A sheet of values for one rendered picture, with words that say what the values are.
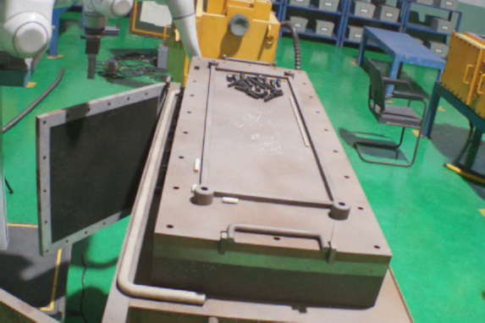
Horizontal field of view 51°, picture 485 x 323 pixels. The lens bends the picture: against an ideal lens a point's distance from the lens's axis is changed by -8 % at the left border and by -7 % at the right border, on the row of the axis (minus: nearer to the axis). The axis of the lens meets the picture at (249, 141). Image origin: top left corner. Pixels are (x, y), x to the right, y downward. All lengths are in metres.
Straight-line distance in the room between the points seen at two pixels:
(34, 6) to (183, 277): 0.96
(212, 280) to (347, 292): 0.27
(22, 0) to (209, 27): 2.42
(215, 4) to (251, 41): 0.37
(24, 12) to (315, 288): 1.12
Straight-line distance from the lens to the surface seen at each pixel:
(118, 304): 1.04
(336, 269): 1.06
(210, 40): 3.94
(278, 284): 1.07
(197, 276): 1.05
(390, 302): 1.18
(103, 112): 2.04
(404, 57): 7.16
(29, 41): 1.65
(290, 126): 1.59
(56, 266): 2.63
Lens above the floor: 1.91
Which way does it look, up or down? 22 degrees down
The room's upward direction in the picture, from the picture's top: 9 degrees clockwise
